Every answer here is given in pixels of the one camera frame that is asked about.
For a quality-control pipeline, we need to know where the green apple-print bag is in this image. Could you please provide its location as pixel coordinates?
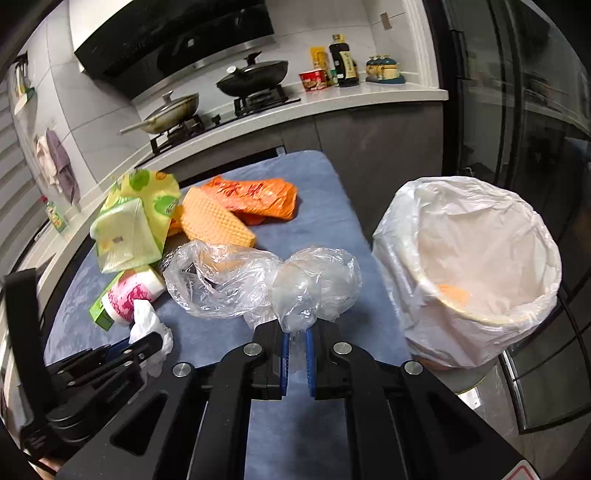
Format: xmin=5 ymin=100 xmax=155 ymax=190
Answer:
xmin=108 ymin=170 xmax=182 ymax=259

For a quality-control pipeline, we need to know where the wall-mounted utensil rack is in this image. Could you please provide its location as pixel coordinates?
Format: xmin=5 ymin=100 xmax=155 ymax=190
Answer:
xmin=11 ymin=51 xmax=38 ymax=116

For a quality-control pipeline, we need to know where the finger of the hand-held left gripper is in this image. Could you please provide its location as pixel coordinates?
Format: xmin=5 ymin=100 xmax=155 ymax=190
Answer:
xmin=58 ymin=355 xmax=146 ymax=409
xmin=46 ymin=331 xmax=164 ymax=376

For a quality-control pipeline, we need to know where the small green box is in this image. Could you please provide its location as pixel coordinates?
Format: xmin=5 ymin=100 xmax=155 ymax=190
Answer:
xmin=89 ymin=279 xmax=123 ymax=332

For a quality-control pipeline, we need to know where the purple hanging towel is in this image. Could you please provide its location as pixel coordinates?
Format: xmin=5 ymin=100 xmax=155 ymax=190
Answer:
xmin=45 ymin=129 xmax=81 ymax=204

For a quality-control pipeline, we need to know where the dark soy sauce bottle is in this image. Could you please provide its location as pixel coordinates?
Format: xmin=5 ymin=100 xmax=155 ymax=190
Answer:
xmin=329 ymin=34 xmax=360 ymax=88

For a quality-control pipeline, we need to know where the pale green tissue pack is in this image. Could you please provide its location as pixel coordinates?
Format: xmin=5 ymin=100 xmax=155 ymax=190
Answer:
xmin=90 ymin=196 xmax=160 ymax=274

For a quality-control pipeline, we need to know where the loose clear plastic bag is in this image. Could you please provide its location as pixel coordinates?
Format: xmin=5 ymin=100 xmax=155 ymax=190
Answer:
xmin=163 ymin=240 xmax=282 ymax=330

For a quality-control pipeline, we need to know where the pink hanging towel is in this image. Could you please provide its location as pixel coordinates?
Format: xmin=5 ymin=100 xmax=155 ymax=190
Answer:
xmin=36 ymin=135 xmax=58 ymax=185

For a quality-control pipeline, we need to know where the black range hood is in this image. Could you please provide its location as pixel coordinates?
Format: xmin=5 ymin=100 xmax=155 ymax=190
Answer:
xmin=74 ymin=0 xmax=276 ymax=88

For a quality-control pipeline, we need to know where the grey kitchen cabinet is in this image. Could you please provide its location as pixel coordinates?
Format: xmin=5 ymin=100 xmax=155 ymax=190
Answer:
xmin=277 ymin=99 xmax=444 ymax=241

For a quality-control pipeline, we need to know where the orange crinkled snack wrapper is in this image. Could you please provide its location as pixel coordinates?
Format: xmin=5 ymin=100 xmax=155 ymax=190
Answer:
xmin=201 ymin=176 xmax=297 ymax=226

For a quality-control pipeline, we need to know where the silver pan with lid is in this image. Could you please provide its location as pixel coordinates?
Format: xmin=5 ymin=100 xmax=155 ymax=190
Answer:
xmin=119 ymin=90 xmax=200 ymax=136

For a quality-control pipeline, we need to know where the yellow food packet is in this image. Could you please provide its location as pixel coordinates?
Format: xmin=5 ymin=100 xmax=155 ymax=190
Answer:
xmin=309 ymin=45 xmax=331 ymax=75

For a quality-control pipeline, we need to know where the blue-lidded condiment jar set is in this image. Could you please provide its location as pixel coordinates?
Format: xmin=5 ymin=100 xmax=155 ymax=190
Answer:
xmin=366 ymin=54 xmax=407 ymax=85

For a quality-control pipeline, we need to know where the green dish soap bottle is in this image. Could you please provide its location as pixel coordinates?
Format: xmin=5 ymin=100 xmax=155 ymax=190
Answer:
xmin=41 ymin=196 xmax=68 ymax=232

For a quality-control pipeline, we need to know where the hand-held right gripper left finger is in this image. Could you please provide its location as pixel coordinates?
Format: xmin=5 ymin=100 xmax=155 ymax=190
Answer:
xmin=60 ymin=320 xmax=291 ymax=480

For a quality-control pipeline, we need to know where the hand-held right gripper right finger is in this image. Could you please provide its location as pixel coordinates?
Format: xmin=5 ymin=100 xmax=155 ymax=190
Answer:
xmin=305 ymin=320 xmax=532 ymax=480

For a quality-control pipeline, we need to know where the white tissue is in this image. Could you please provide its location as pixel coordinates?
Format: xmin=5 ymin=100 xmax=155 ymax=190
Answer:
xmin=128 ymin=299 xmax=175 ymax=374

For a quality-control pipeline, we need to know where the black wok with lid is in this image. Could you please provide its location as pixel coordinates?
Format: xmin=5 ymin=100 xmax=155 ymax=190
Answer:
xmin=216 ymin=52 xmax=289 ymax=99

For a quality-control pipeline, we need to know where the red instant noodle cup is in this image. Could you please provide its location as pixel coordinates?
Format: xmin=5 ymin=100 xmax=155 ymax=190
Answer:
xmin=298 ymin=68 xmax=329 ymax=92

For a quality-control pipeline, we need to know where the bin with white plastic liner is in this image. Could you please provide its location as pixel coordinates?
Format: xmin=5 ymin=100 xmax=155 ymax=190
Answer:
xmin=372 ymin=176 xmax=563 ymax=370

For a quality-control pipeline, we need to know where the orange waffle-pattern pack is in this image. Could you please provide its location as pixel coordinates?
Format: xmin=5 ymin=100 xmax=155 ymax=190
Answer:
xmin=178 ymin=187 xmax=257 ymax=250

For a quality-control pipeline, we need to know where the balled clear plastic bag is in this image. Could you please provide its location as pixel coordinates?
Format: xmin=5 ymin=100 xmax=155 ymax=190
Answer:
xmin=270 ymin=247 xmax=363 ymax=335

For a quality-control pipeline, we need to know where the black framed glass door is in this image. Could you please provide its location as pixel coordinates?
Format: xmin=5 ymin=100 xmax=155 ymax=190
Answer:
xmin=438 ymin=0 xmax=591 ymax=435

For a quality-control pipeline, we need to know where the black gas stove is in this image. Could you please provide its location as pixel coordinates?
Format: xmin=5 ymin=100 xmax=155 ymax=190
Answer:
xmin=148 ymin=88 xmax=302 ymax=155

